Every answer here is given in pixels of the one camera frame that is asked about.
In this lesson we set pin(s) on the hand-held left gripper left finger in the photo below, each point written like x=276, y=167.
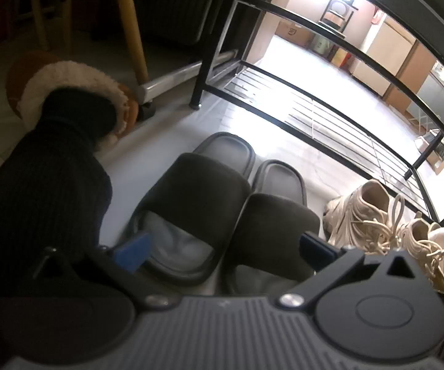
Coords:
x=133, y=250

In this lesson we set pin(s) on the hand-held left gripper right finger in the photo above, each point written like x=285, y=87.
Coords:
x=316, y=248

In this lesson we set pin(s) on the black slide sandal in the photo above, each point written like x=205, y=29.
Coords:
x=279, y=219
x=195, y=185

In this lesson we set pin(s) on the beige chunky sneaker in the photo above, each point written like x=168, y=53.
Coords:
x=426, y=242
x=360, y=212

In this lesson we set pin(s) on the brown fur-lined slipper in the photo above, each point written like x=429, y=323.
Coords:
x=71, y=75

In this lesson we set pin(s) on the green carton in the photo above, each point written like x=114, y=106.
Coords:
x=322, y=45

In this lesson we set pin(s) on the white cabinet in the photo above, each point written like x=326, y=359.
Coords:
x=387, y=48

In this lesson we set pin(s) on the brown cardboard box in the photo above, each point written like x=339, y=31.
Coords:
x=294, y=32

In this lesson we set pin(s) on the wooden chair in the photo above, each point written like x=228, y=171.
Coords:
x=129, y=27

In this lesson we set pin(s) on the small wooden shelf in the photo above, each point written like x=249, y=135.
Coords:
x=337, y=13

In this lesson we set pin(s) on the dark ribbed panel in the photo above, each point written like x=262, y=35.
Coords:
x=168, y=4

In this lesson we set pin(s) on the black metal shoe rack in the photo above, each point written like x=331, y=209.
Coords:
x=399, y=4

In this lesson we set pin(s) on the grey metal frame bar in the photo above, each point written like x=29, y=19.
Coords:
x=183, y=73

